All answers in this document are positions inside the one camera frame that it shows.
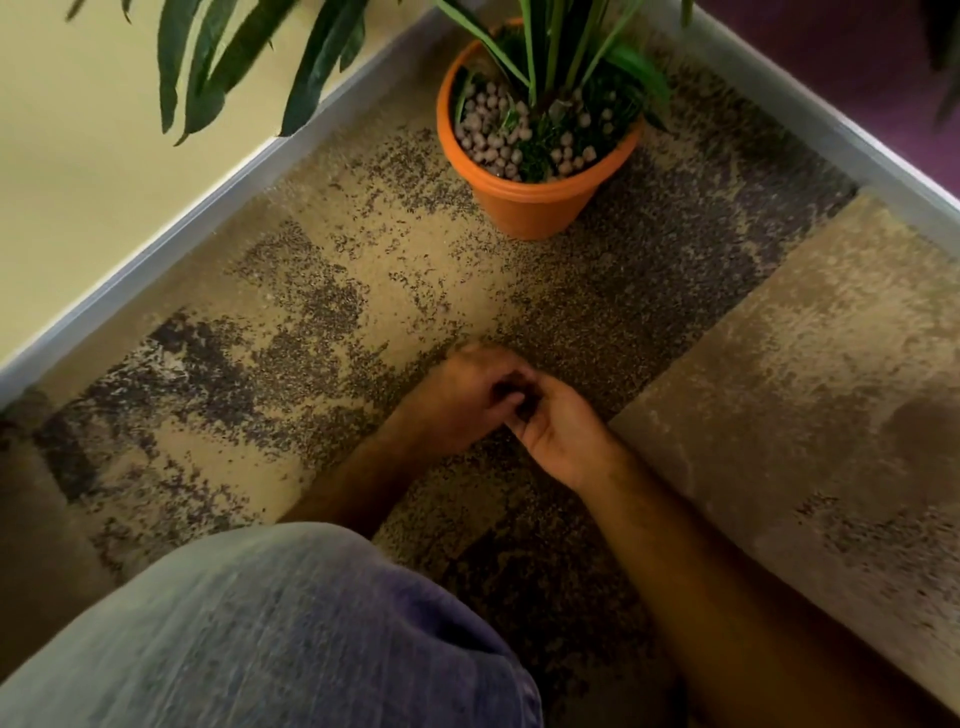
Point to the person's right hand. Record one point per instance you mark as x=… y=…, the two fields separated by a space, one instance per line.
x=566 y=435

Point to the person's left hand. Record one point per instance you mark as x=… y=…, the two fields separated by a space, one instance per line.
x=457 y=397

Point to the green artificial palm plant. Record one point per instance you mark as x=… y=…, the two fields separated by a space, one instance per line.
x=525 y=210

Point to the cluster of pale pebbles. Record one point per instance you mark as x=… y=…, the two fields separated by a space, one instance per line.
x=495 y=139

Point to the person's right forearm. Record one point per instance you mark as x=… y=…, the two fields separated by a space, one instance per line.
x=735 y=615

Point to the person's left forearm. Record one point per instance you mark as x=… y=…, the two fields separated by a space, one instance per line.
x=352 y=487

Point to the person's left jeans leg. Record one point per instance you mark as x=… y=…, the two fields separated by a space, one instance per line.
x=262 y=637

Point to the white baseboard under yellow wall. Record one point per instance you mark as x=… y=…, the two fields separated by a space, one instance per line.
x=187 y=225

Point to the white baseboard under purple wall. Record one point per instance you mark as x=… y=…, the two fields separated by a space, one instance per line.
x=825 y=127

